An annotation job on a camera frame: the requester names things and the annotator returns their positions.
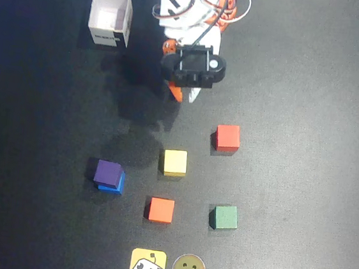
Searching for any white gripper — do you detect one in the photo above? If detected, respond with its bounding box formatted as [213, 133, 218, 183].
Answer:
[156, 20, 224, 107]

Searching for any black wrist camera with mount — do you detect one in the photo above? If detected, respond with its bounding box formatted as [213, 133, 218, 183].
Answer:
[157, 40, 230, 93]

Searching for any blue wooden cube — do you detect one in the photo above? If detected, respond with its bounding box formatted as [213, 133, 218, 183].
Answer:
[96, 168, 127, 197]

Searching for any yellow robot face sticker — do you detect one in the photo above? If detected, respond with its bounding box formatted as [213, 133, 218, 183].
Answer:
[129, 247, 169, 269]

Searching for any green wooden cube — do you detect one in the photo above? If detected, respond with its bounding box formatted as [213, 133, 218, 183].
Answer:
[210, 203, 240, 233]

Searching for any red wooden cube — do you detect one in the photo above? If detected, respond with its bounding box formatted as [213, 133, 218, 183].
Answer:
[213, 123, 243, 153]

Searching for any black camera cable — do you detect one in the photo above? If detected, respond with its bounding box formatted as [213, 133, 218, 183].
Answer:
[192, 0, 238, 50]

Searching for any purple wooden cube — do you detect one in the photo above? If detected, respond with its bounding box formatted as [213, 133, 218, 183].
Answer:
[92, 158, 124, 191]

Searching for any orange wooden cube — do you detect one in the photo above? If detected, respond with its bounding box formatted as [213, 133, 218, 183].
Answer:
[146, 196, 176, 225]

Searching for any yellow wooden cube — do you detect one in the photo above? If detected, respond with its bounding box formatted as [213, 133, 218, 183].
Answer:
[157, 148, 189, 179]

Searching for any white servo cable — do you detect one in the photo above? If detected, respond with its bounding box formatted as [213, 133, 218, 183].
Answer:
[151, 0, 171, 22]
[222, 0, 253, 27]

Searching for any white open cardboard box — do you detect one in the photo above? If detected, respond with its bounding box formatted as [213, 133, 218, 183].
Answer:
[86, 0, 135, 50]

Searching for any dark grey desk mat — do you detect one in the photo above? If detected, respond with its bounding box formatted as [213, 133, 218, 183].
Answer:
[0, 0, 359, 269]

